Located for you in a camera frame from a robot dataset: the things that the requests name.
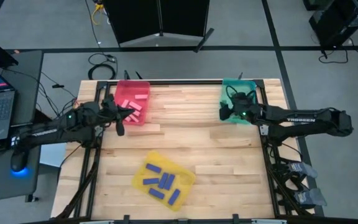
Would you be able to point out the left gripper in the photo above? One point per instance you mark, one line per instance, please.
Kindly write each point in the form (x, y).
(109, 112)

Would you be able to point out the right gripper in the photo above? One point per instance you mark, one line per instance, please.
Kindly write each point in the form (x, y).
(244, 107)

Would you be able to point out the red translucent plastic tray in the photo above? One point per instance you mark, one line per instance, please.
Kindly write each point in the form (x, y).
(132, 88)

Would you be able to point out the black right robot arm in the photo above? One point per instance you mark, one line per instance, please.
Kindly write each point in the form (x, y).
(303, 119)

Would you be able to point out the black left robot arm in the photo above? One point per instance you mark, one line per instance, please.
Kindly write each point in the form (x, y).
(48, 132)

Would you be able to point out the green translucent plastic tray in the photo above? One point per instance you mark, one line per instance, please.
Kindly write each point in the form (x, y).
(228, 90)

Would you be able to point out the thin black stand leg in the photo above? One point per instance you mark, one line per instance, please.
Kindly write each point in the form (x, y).
(139, 75)
(240, 76)
(126, 75)

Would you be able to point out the small black clip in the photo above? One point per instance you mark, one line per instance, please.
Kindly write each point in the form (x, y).
(57, 86)

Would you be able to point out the yellow translucent plastic tray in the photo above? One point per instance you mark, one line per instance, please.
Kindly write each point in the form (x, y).
(183, 179)

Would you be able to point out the gray weight bag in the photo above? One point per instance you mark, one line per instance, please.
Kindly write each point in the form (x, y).
(303, 169)
(311, 197)

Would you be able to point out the black folding partition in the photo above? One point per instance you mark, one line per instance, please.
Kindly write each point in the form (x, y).
(141, 18)

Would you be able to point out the dark gray side desk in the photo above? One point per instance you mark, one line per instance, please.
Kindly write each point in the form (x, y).
(26, 93)

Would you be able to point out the black table clamp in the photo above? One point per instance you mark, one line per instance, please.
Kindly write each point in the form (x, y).
(126, 219)
(235, 218)

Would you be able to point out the black computer mouse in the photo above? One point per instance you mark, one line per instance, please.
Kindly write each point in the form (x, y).
(18, 163)

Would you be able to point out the black computer tower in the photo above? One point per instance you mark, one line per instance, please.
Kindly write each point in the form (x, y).
(342, 21)

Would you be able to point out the gray metal bracket plate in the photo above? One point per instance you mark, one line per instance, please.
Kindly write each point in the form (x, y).
(263, 129)

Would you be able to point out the black aluminium table frame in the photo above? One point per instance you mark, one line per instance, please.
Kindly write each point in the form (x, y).
(182, 82)

